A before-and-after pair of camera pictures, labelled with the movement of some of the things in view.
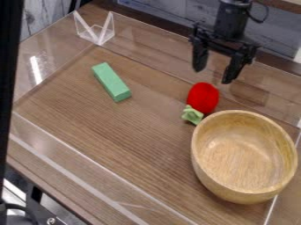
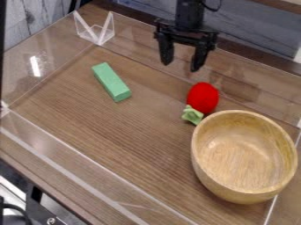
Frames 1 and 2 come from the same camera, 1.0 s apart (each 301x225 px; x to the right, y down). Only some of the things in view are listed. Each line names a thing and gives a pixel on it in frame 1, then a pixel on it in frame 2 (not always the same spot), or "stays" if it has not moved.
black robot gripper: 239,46 -> 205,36
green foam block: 111,82 stays
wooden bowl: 243,156 stays
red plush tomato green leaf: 202,97 stays
